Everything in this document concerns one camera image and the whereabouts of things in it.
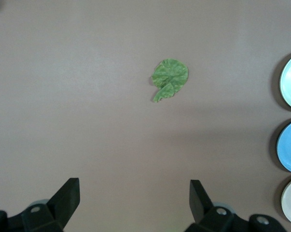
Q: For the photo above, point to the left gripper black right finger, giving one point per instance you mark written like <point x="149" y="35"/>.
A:
<point x="200" y="205"/>

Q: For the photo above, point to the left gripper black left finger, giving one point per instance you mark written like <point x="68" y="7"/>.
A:
<point x="63" y="200"/>

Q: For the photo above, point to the green lettuce leaf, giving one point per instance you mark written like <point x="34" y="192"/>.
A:
<point x="170" y="77"/>

